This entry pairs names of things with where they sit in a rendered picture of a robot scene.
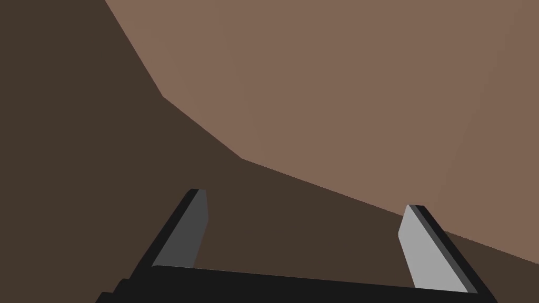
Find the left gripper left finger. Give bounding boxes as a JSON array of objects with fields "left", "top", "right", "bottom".
[{"left": 140, "top": 188, "right": 209, "bottom": 269}]

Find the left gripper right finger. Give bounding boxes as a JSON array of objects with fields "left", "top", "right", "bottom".
[{"left": 397, "top": 204, "right": 480, "bottom": 294}]

